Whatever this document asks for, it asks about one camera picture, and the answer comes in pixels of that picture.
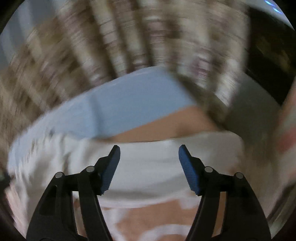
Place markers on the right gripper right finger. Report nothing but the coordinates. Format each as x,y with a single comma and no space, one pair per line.
243,219

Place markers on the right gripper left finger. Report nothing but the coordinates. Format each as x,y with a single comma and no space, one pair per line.
54,219

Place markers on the white knit sweater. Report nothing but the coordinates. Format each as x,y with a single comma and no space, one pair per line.
149,197

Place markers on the blue and orange bedsheet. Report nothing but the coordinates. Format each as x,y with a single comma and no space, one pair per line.
149,105

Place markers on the floral curtain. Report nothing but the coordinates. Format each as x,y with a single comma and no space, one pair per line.
52,51

